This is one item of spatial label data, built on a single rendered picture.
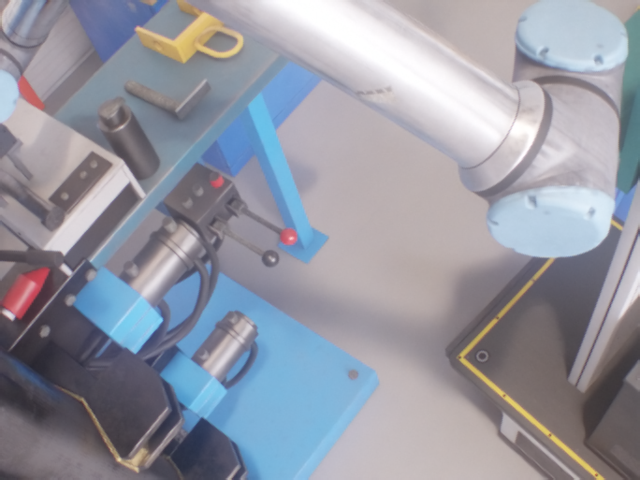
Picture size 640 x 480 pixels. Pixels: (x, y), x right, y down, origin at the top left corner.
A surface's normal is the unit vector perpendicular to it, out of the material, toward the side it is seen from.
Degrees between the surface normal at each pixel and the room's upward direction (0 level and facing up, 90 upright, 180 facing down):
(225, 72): 0
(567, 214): 93
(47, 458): 90
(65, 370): 0
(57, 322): 90
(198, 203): 0
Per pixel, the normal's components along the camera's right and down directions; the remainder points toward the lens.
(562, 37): -0.17, -0.56
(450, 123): -0.04, 0.62
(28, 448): 0.80, 0.43
